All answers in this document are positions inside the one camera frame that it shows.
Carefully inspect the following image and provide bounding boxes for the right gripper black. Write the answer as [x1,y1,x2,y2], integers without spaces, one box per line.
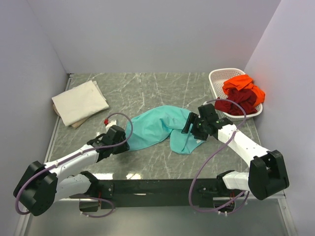
[181,112,208,141]

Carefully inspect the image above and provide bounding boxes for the teal t shirt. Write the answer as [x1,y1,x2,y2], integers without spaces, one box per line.
[126,105,203,154]

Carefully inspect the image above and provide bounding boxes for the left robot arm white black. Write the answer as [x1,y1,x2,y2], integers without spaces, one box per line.
[13,125,131,216]

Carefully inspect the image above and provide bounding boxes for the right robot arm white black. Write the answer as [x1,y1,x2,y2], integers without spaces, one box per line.
[182,104,289,200]

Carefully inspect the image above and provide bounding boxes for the folded tan t shirt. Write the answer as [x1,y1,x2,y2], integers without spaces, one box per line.
[52,80,108,129]

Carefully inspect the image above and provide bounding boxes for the folded cream t shirt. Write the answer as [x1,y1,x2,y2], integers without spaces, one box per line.
[51,80,110,127]

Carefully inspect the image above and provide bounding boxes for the white plastic laundry basket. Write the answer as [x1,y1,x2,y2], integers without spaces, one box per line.
[209,68,263,121]

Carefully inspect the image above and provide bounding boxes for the dark red t shirt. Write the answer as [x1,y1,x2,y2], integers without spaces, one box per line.
[215,88,257,116]

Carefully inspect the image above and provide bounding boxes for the black base crossbar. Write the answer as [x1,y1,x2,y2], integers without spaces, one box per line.
[96,178,232,208]

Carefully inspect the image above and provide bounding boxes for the orange t shirt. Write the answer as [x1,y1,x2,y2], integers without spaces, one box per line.
[222,74,265,106]

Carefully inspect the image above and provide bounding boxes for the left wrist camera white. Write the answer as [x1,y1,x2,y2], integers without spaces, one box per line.
[104,119,117,130]

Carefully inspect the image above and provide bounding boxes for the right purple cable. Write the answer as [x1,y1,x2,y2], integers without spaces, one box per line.
[188,98,250,215]

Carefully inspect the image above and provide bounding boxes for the aluminium frame rail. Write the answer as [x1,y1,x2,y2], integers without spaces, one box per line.
[16,198,298,236]

